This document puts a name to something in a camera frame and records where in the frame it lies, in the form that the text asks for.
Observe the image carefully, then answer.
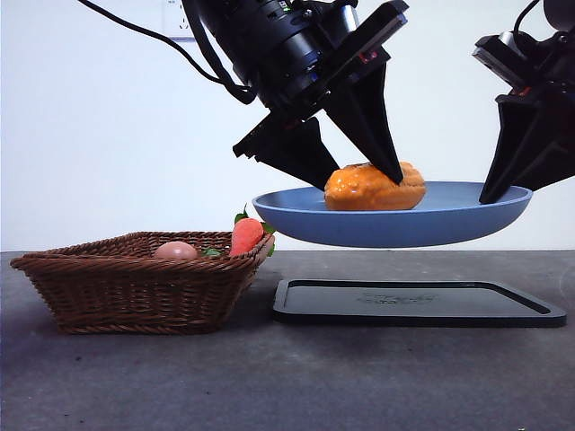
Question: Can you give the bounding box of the black cable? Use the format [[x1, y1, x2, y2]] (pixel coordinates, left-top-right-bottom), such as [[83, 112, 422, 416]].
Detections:
[[181, 0, 256, 105], [511, 0, 541, 36], [78, 0, 255, 105]]

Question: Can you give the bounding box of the brown wicker basket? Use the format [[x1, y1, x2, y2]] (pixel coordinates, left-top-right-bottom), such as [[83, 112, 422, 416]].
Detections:
[[9, 231, 276, 336]]

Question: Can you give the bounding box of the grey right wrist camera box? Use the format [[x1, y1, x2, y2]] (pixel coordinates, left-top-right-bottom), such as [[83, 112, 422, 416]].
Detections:
[[471, 31, 543, 86]]

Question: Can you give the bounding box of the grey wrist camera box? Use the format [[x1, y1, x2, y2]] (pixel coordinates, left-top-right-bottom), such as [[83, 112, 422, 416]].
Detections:
[[352, 0, 411, 53], [471, 31, 543, 86]]

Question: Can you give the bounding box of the blue round plate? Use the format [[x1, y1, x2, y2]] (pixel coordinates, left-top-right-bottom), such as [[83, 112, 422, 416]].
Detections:
[[251, 180, 534, 249]]

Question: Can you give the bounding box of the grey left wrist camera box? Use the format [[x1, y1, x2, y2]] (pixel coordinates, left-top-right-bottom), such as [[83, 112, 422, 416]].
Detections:
[[352, 0, 411, 53]]

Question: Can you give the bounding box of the brown egg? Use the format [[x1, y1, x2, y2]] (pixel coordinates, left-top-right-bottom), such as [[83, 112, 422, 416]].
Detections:
[[154, 241, 199, 260]]

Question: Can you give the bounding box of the white wall socket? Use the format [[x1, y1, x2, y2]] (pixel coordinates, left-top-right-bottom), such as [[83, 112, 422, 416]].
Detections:
[[162, 0, 195, 42]]

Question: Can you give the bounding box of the black flat tray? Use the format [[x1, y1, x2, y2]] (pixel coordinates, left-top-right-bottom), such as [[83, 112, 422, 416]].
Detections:
[[272, 277, 568, 329]]

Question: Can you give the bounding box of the orange toy carrot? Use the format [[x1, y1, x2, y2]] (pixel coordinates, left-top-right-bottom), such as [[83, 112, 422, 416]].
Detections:
[[228, 204, 278, 258]]

